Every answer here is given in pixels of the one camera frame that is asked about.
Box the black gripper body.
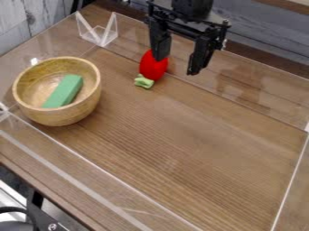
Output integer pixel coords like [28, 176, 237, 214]
[146, 0, 232, 50]

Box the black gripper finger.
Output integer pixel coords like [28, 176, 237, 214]
[149, 18, 172, 61]
[188, 36, 216, 75]

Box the green rectangular block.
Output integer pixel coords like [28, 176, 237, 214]
[43, 75, 83, 108]

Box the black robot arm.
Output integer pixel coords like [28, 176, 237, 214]
[146, 0, 232, 75]

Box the brown wooden bowl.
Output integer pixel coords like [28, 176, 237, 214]
[12, 56, 102, 126]

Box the red plush strawberry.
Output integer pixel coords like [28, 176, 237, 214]
[134, 50, 169, 89]

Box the clear acrylic corner bracket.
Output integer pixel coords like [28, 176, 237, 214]
[75, 12, 118, 48]

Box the black table leg bracket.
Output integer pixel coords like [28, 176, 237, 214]
[27, 189, 70, 231]

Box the black cable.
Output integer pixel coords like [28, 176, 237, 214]
[0, 206, 34, 231]

